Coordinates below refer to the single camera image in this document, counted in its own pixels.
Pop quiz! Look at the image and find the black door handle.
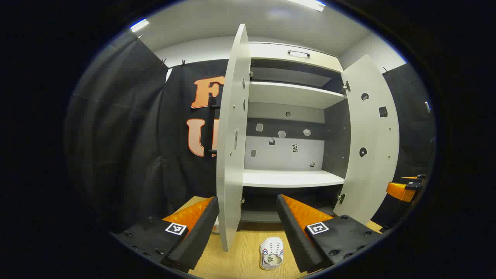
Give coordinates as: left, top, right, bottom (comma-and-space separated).
208, 99, 220, 157

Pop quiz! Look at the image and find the black backdrop cloth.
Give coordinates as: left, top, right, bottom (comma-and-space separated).
64, 37, 437, 233

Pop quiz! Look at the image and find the white cabinet drawer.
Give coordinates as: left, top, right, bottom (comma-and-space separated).
248, 42, 344, 73

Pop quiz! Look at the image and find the ceiling light strip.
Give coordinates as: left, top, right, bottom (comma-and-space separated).
130, 19, 150, 33
287, 0, 327, 12

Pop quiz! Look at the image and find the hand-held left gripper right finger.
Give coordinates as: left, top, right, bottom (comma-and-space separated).
276, 194, 384, 274

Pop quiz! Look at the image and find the white cabinet door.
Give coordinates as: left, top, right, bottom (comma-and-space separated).
216, 23, 251, 252
333, 54, 400, 225

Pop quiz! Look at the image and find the white striped canvas shoe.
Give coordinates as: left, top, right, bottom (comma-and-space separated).
260, 236, 284, 270

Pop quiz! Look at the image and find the white and grey shoe cabinet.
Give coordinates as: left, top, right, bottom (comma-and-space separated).
240, 42, 351, 224

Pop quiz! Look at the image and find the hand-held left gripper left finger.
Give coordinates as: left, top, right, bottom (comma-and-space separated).
110, 196, 220, 273

